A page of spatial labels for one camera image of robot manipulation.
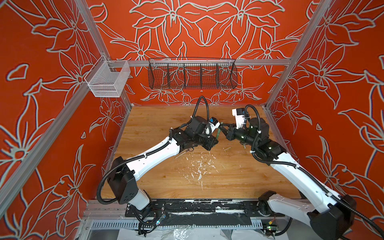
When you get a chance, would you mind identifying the dark green pen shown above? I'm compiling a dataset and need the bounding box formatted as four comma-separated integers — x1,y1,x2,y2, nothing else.
216,126,221,139

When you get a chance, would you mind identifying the right base cable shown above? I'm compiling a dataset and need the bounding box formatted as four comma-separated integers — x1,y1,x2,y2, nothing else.
262,217,293,238

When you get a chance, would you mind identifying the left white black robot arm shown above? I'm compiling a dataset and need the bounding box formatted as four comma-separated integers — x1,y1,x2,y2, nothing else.
96,96,220,211

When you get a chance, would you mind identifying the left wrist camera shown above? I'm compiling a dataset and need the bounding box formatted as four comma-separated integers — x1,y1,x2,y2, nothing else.
208,117,220,135

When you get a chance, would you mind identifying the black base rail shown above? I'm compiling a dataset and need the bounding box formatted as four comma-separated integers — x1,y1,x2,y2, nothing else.
125,198,286,218

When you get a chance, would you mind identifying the left base cable bundle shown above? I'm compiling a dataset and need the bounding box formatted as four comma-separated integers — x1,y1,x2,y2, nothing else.
131,208,166,236

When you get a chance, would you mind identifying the beige pen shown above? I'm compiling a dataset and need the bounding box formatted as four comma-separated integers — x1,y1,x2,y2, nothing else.
175,152,185,159

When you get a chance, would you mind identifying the black wire basket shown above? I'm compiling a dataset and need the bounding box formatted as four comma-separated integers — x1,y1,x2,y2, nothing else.
148,57,238,90

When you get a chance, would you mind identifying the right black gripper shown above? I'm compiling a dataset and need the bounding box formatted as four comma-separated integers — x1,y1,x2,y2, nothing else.
218,122,261,149

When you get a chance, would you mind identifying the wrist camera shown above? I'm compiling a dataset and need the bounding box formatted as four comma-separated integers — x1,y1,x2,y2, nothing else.
232,108,250,129
208,117,220,135

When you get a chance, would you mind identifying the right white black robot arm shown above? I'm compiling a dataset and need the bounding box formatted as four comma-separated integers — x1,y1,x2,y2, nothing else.
219,105,384,240

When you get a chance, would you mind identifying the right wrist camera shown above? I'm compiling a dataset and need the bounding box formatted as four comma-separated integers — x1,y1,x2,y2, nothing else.
232,108,250,129

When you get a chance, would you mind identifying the clear plastic bin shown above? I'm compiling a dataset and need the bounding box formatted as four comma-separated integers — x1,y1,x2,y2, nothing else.
85,56,131,98

